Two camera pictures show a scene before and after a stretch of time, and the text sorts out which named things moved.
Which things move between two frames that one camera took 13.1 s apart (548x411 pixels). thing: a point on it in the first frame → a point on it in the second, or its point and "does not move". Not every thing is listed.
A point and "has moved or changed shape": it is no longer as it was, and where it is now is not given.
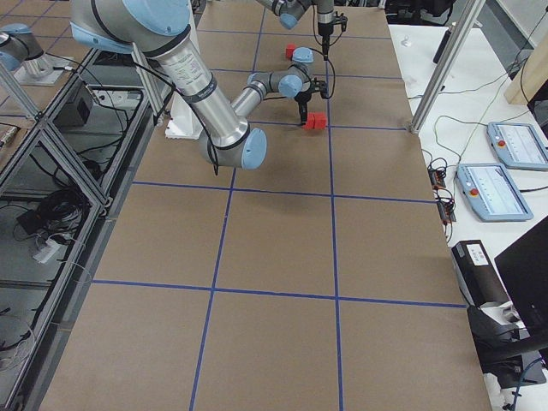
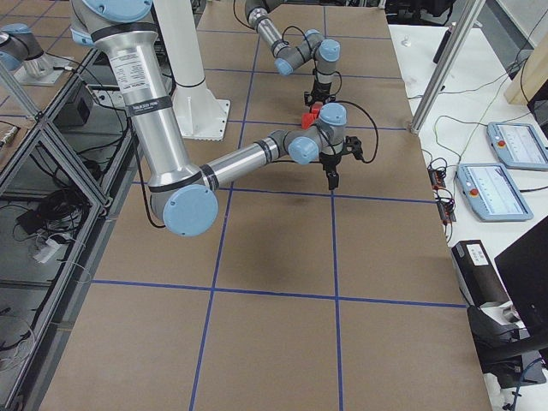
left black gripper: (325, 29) → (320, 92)
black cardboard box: (479, 278) does not move
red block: (310, 122) does not move
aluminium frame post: (467, 18) does not move
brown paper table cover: (323, 280) does not move
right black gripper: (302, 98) → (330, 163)
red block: (289, 50) has moved or changed shape
